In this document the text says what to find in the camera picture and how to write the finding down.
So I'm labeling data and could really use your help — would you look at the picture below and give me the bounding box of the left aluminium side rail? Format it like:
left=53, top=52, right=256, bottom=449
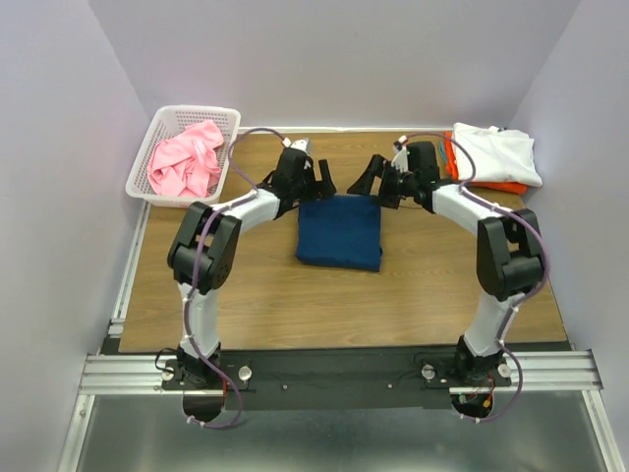
left=107, top=203, right=150, bottom=338

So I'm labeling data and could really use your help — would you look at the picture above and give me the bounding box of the aluminium frame rail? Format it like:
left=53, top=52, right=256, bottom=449
left=79, top=351, right=602, bottom=395

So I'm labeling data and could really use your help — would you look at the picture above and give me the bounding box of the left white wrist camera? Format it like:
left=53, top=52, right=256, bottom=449
left=282, top=137, right=312, bottom=154

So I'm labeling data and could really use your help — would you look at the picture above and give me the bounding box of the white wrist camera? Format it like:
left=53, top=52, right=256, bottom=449
left=282, top=137, right=312, bottom=154
left=391, top=136, right=409, bottom=172

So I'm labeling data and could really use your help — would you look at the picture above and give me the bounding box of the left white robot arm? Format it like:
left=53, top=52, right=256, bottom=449
left=162, top=139, right=336, bottom=389

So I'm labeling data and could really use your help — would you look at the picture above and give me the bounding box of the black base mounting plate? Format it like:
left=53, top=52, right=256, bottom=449
left=155, top=345, right=498, bottom=412

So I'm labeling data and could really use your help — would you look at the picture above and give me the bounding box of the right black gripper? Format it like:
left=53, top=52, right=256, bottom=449
left=346, top=154, right=417, bottom=210

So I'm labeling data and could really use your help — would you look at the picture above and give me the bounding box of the pink t-shirt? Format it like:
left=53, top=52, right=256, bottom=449
left=147, top=120, right=224, bottom=198

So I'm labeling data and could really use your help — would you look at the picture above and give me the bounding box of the orange folded t-shirt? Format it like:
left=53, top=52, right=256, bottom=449
left=439, top=132, right=528, bottom=196

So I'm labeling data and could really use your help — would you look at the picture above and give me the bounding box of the white folded t-shirt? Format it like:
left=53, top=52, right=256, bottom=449
left=452, top=122, right=543, bottom=188

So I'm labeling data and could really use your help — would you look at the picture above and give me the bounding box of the white plastic laundry basket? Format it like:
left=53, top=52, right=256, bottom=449
left=126, top=105, right=241, bottom=207

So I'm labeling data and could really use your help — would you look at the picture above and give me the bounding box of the dark blue printed t-shirt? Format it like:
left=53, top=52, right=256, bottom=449
left=295, top=196, right=382, bottom=272

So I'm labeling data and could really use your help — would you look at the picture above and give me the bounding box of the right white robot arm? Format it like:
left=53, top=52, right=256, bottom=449
left=348, top=138, right=547, bottom=385

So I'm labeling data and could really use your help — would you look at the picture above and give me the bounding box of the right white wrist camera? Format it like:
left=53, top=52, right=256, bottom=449
left=391, top=136, right=409, bottom=172

